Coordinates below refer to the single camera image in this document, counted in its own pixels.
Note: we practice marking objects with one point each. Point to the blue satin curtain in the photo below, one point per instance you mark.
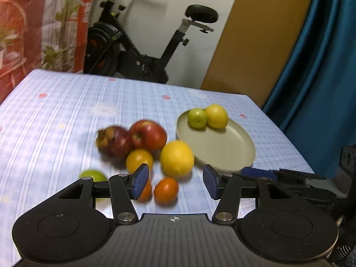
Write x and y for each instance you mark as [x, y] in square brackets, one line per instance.
[319, 75]

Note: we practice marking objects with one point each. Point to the small yellow lemon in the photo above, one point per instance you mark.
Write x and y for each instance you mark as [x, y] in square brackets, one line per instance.
[217, 116]

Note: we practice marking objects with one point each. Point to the striped dark cloth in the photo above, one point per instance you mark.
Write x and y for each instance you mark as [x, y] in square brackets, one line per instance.
[343, 256]

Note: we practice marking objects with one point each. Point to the brown wooden door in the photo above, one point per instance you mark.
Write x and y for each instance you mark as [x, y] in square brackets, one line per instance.
[258, 33]

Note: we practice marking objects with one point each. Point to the small green apple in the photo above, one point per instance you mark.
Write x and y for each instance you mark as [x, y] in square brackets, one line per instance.
[197, 118]

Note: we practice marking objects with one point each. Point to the red apple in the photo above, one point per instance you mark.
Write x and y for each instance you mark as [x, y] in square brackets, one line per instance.
[148, 135]

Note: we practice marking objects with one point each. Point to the black exercise bike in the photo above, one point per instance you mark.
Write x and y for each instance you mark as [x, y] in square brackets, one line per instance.
[105, 41]

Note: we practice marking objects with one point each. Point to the red white printed curtain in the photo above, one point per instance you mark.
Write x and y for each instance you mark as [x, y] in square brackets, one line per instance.
[27, 19]

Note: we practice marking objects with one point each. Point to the yellow-orange orange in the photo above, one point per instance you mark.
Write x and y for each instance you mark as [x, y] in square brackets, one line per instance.
[137, 158]

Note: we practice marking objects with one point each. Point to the blue checked tablecloth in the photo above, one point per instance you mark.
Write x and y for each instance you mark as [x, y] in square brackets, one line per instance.
[55, 116]

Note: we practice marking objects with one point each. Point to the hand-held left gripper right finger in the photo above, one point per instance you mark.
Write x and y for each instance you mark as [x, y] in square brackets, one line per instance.
[210, 181]

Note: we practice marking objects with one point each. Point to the small tangerine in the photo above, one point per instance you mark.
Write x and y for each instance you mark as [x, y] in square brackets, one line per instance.
[166, 190]
[146, 192]

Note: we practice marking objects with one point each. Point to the large yellow lemon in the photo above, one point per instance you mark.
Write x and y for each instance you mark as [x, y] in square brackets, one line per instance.
[177, 158]

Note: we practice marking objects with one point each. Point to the dark red pomegranate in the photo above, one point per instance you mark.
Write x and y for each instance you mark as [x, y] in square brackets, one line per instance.
[115, 142]

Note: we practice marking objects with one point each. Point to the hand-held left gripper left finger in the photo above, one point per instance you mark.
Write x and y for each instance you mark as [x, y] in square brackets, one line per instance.
[140, 180]

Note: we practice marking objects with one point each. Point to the large green apple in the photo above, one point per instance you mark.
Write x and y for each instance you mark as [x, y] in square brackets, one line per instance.
[94, 174]

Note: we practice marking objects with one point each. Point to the beige round plate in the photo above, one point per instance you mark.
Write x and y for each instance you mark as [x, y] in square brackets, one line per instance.
[222, 147]

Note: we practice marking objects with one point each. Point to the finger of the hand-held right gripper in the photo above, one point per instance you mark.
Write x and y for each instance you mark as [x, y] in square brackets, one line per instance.
[258, 172]

